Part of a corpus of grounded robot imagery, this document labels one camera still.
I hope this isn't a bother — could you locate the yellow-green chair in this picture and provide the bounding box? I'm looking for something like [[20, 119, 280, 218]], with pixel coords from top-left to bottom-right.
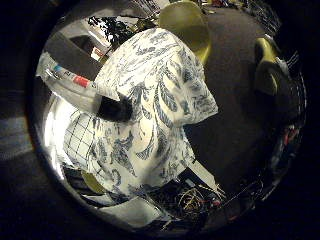
[[253, 36, 283, 98], [158, 0, 213, 66]]

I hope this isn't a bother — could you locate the blue floral tablecloth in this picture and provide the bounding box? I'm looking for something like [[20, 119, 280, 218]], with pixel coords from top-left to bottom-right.
[[63, 27, 219, 198]]

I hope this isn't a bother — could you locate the tangled cable bundle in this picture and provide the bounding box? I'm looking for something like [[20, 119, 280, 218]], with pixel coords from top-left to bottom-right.
[[178, 186, 228, 214]]

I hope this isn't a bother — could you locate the white flat panel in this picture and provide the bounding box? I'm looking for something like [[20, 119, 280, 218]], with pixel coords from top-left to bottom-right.
[[99, 196, 164, 229]]

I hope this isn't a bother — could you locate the translucent spray bottle with labels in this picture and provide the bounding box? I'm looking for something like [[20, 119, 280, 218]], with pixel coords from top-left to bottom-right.
[[35, 51, 122, 114]]

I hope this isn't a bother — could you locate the white cloth with grid lines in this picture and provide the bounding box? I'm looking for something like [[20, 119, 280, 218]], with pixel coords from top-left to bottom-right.
[[62, 111, 101, 171]]

